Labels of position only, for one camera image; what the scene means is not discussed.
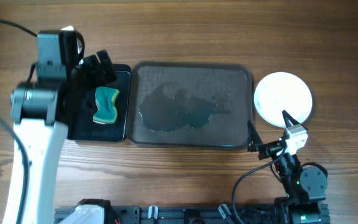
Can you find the black cable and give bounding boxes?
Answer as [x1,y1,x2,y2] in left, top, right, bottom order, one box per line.
[231,147,287,224]
[0,18,39,224]

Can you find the left black cable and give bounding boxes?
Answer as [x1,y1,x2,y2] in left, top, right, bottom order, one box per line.
[0,18,39,224]

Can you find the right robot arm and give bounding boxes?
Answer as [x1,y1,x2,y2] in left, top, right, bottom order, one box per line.
[247,111,331,224]

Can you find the right black cable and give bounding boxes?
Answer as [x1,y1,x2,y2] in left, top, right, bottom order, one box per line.
[231,147,287,224]

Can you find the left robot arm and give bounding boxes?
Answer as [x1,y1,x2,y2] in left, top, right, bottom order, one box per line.
[3,27,119,223]

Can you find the dark brown serving tray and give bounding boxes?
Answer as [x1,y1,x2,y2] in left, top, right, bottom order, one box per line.
[126,61,253,149]

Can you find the black water tray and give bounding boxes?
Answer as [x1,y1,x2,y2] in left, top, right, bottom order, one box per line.
[68,64,131,142]

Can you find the green yellow sponge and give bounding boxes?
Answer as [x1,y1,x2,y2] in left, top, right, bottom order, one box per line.
[93,86,120,124]

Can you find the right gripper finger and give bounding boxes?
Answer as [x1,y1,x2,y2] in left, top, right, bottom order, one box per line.
[282,110,299,127]
[247,120,263,152]

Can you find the white plate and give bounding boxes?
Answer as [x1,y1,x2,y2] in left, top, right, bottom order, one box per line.
[254,72,313,128]

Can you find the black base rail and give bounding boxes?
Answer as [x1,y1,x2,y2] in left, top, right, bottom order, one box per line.
[53,203,331,224]

